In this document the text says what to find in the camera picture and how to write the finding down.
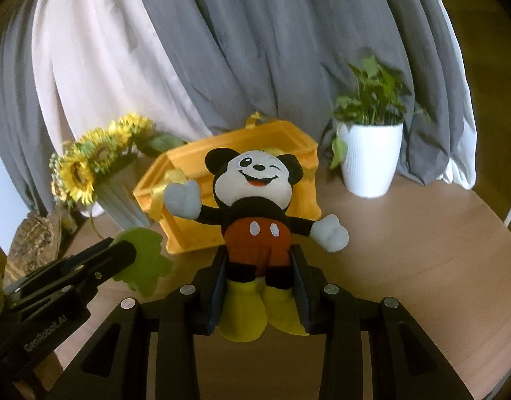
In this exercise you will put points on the pale pink curtain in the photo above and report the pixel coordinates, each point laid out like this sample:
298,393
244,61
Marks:
101,62

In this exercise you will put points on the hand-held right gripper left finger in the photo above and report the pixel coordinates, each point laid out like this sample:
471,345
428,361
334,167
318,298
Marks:
218,291

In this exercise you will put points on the sunflower bouquet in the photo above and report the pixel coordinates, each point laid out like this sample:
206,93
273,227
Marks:
78,175

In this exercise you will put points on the green plush toy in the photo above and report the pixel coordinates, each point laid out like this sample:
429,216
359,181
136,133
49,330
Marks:
149,258

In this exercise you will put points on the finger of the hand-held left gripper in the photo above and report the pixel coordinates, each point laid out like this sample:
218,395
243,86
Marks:
59,289
109,254

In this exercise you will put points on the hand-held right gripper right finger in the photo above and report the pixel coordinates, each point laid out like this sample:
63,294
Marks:
302,296

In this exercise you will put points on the orange plastic crate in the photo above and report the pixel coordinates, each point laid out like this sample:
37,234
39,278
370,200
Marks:
184,233

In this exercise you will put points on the grey ribbed vase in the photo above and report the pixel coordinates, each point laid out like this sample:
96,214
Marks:
122,204

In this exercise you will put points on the white ribbed plant pot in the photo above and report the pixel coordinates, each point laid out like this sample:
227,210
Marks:
370,162

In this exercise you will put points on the mouse plush toy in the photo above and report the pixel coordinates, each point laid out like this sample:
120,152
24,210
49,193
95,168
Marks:
255,200

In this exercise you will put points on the green leafy plant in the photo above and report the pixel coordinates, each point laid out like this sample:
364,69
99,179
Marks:
372,96

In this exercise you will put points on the brown patterned cloth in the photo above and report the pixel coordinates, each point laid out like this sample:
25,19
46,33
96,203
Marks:
34,241

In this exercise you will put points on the wide grey curtain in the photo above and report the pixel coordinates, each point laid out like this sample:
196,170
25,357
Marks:
280,41

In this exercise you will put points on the narrow grey curtain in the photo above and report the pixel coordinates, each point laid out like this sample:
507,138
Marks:
13,112

